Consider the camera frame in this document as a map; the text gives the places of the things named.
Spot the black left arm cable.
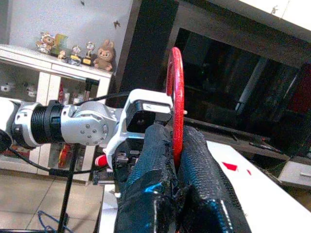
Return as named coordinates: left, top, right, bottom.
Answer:
left=0, top=91, right=133, bottom=176

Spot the red plastic hanger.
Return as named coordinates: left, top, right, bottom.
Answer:
left=165, top=46, right=188, bottom=170

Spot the blue wire hanger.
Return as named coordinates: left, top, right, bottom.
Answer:
left=36, top=210, right=75, bottom=233

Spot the low white drawer unit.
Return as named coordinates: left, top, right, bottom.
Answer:
left=278, top=160, right=311, bottom=189

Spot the white metal pole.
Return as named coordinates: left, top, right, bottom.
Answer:
left=234, top=57, right=268, bottom=114

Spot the small gold trophy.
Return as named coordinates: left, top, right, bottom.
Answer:
left=82, top=41, right=96, bottom=66
left=69, top=45, right=82, bottom=66

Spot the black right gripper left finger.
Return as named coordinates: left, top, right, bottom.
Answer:
left=114, top=123, right=182, bottom=233

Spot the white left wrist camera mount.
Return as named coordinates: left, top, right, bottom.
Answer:
left=103, top=88, right=173, bottom=170

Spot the brown plush toy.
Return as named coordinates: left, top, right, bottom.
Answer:
left=93, top=39, right=116, bottom=72

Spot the green and yellow box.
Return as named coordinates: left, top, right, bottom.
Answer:
left=53, top=33, right=69, bottom=57

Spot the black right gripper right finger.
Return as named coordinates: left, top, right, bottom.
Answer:
left=178, top=126, right=253, bottom=233

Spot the black TV cabinet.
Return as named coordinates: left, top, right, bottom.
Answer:
left=116, top=0, right=311, bottom=168

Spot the white glass door cabinet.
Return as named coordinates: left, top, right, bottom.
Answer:
left=0, top=44, right=115, bottom=183

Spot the tiger plush figurine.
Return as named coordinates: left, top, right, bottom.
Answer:
left=35, top=31, right=56, bottom=54

